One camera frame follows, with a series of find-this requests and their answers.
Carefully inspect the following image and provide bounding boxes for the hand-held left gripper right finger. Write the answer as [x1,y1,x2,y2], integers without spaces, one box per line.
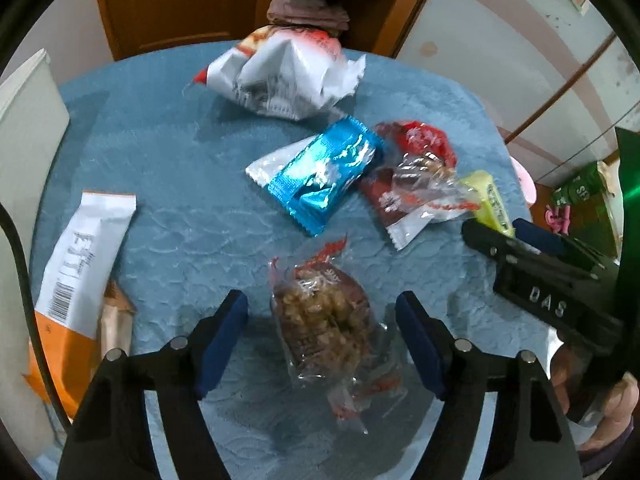
[395,290,583,480]

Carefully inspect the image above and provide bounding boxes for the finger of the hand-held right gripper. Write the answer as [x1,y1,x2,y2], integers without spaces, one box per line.
[512,217,609,280]
[461,219,532,270]

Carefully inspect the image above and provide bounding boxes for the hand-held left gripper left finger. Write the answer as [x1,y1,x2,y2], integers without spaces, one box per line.
[56,289,250,480]

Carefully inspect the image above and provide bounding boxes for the yellow green snack packet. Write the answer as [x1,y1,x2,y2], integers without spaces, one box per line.
[460,170,516,238]

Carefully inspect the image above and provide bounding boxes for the red clear candy packet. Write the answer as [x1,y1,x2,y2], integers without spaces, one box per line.
[357,120,481,251]

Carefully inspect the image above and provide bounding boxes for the clear nut snack packet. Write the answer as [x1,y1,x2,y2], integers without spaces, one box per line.
[269,235,408,433]

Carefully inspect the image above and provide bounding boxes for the orange white snack packet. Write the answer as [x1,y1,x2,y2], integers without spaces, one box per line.
[22,191,137,418]

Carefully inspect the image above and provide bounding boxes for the shiny blue snack packet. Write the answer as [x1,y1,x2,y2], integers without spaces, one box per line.
[245,116,385,237]

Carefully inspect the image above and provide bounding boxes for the white snack bag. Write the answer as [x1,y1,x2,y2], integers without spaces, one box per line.
[194,27,367,121]

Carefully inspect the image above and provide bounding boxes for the white plastic storage box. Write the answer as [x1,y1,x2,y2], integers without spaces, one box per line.
[0,49,71,456]

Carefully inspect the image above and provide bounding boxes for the person's right hand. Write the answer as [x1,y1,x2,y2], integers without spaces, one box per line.
[547,341,640,455]

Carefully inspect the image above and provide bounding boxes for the pink toy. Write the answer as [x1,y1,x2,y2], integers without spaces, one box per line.
[545,205,573,233]

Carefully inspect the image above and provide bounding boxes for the pink plastic stool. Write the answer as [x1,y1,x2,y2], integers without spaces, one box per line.
[510,155,537,206]

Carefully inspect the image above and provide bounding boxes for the green bag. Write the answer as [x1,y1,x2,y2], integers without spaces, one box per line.
[550,160,621,251]

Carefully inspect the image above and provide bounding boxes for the flowered sliding door wardrobe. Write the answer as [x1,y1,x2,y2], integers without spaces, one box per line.
[392,0,640,191]

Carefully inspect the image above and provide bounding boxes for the wooden corner shelf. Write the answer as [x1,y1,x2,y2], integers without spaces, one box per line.
[255,0,448,58]

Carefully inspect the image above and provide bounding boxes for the folded pink cloths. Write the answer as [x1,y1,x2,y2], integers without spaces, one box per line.
[266,0,351,36]

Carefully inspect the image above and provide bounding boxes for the brown wooden door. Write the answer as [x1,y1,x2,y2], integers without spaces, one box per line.
[92,0,273,61]

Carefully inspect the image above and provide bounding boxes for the black cable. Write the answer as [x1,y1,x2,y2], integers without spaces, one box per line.
[0,204,68,428]

